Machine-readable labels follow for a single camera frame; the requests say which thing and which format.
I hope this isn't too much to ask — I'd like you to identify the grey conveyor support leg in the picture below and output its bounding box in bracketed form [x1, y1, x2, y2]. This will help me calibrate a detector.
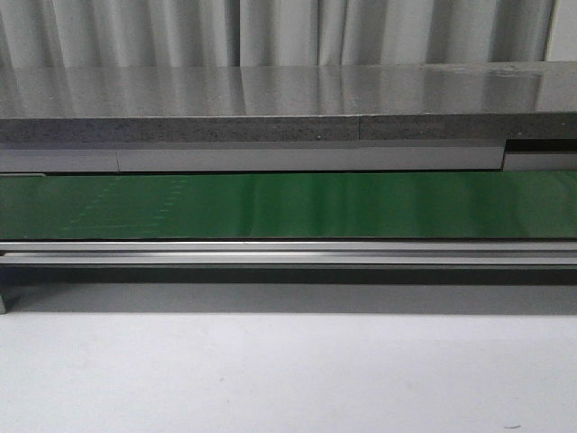
[0, 267, 20, 315]

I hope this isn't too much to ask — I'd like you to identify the grey stone slab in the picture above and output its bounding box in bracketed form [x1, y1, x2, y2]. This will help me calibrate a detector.
[1, 62, 576, 143]

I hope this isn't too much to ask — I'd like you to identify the grey rear conveyor guard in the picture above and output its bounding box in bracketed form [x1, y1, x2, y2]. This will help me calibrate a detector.
[1, 139, 576, 173]

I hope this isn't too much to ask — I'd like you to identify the green conveyor belt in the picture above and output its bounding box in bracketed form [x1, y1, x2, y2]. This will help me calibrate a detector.
[1, 170, 576, 241]

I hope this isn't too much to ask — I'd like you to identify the white pleated curtain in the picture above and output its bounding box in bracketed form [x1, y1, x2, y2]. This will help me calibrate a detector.
[1, 1, 576, 68]

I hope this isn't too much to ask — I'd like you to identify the aluminium front conveyor rail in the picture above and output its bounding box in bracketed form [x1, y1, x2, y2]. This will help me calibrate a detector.
[1, 240, 576, 267]

